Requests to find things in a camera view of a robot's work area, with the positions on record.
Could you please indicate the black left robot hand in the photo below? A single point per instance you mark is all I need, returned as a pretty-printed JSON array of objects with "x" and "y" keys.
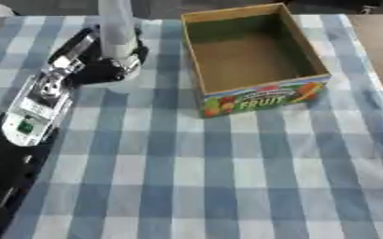
[{"x": 99, "y": 70}]

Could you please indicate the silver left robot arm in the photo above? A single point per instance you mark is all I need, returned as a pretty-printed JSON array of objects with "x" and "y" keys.
[{"x": 34, "y": 109}]

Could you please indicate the open cardboard box green inside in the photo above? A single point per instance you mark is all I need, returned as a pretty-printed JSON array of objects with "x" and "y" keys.
[{"x": 249, "y": 62}]

